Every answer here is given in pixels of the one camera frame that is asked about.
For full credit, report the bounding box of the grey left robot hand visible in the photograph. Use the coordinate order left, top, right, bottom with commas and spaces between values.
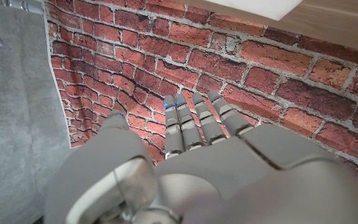
44, 90, 358, 224

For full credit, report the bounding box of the white memory foam sheet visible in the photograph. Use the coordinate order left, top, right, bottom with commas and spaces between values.
203, 0, 304, 22

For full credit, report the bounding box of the red brick print backdrop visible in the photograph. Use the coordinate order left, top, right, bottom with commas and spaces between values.
44, 0, 358, 200

